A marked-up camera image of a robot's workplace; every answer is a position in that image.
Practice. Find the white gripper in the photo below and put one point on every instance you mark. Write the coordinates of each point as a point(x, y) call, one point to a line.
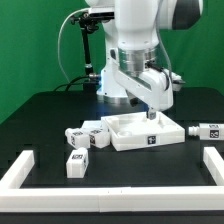
point(135, 72)

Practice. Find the white square table top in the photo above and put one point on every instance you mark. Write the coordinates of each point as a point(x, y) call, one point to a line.
point(135, 130)

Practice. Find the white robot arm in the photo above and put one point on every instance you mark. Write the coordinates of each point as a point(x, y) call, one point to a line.
point(132, 39)

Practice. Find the white tag sheet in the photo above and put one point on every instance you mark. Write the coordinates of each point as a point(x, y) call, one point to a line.
point(92, 125)

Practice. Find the white U-shaped fence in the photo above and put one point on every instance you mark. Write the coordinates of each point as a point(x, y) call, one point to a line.
point(13, 198)

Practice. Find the black camera stand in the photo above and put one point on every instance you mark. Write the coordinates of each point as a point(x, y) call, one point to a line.
point(87, 26)

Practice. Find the silver background camera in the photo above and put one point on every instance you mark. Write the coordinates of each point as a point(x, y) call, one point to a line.
point(101, 12)

